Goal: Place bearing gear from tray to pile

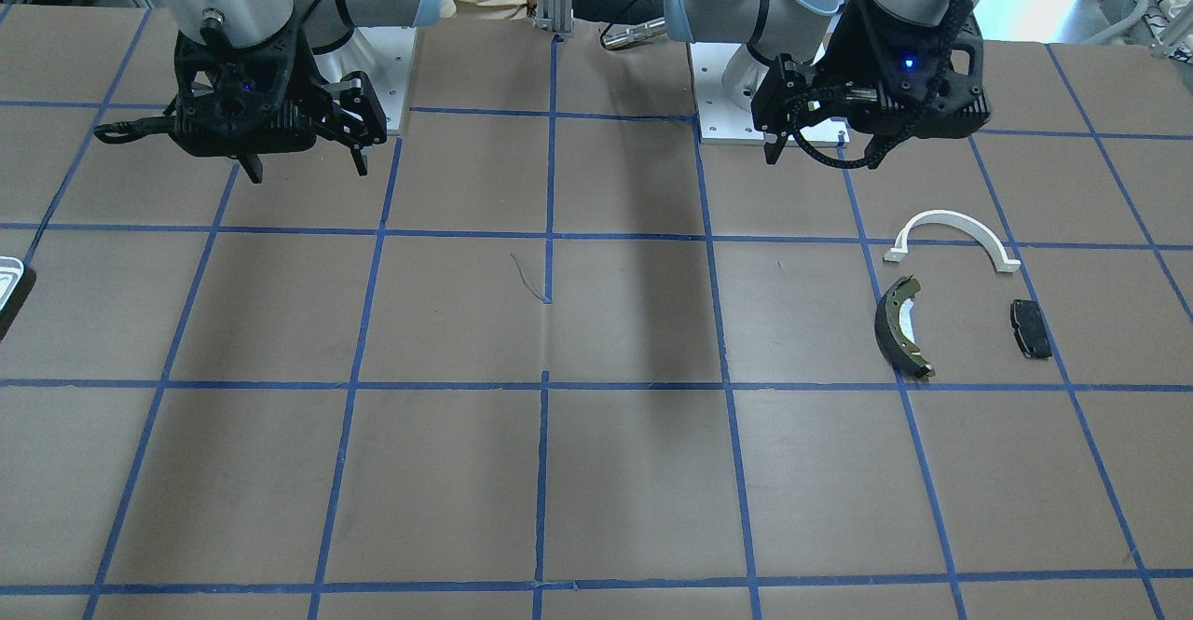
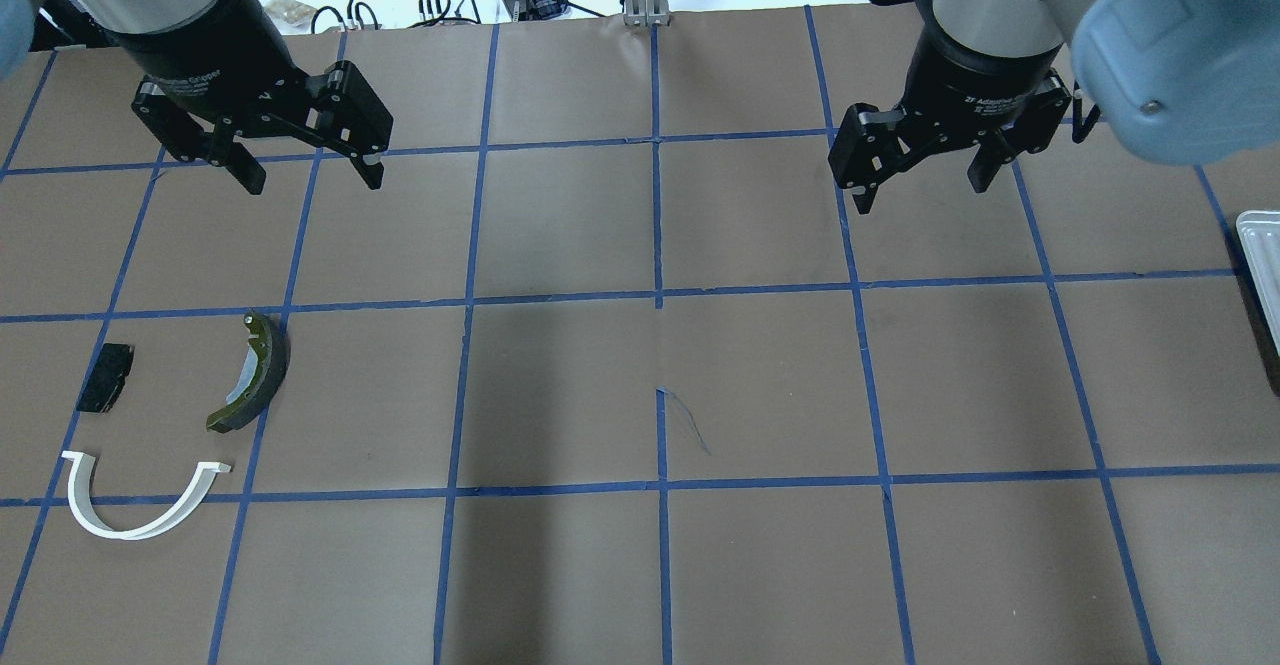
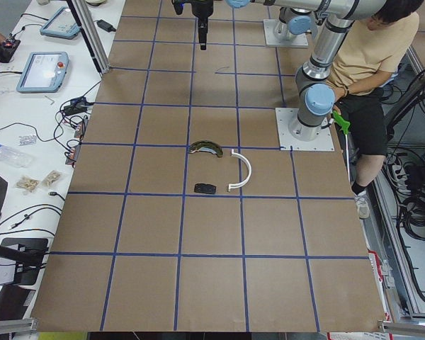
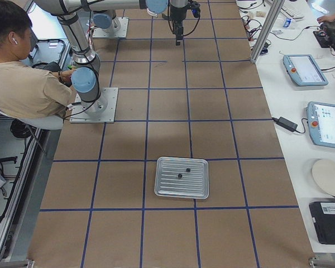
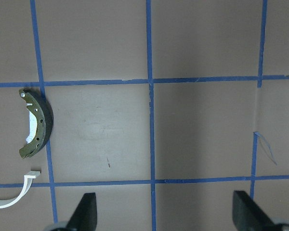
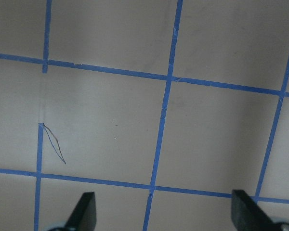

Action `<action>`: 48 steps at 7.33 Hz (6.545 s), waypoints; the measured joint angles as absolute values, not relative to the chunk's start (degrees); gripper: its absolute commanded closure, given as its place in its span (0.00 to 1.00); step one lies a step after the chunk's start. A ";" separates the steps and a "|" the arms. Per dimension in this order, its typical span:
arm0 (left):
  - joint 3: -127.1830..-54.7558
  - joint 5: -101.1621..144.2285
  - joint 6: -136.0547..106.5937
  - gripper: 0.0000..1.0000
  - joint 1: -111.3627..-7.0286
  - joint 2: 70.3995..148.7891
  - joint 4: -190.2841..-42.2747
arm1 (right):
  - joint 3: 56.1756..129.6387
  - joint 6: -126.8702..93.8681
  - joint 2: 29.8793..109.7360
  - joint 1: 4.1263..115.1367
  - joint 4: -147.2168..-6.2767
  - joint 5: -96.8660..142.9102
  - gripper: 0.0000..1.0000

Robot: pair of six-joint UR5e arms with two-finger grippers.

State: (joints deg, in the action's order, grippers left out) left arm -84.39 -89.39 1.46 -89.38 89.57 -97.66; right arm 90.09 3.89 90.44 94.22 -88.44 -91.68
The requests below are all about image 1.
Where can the white curved plastic bracket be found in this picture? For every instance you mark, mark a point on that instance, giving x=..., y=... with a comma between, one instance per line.
x=1002, y=261

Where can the green brake shoe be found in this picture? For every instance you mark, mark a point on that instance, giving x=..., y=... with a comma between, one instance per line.
x=894, y=331

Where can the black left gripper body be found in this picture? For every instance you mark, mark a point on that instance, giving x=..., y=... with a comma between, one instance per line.
x=850, y=53

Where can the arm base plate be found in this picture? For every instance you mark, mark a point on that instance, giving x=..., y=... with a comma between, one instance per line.
x=387, y=56
x=725, y=78

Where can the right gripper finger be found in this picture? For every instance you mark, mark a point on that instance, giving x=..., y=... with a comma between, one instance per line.
x=252, y=166
x=360, y=158

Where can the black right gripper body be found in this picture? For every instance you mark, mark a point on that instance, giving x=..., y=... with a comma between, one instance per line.
x=357, y=109

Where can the silver metal cylinder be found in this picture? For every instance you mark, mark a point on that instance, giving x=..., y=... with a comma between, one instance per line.
x=634, y=36

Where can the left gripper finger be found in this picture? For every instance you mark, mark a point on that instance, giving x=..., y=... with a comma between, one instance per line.
x=773, y=147
x=877, y=151

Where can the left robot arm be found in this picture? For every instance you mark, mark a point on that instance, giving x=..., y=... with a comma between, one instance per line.
x=803, y=29

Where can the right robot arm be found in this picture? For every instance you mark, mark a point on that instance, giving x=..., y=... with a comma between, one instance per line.
x=226, y=25

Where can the black brake pad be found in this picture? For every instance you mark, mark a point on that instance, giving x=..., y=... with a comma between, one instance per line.
x=1029, y=328

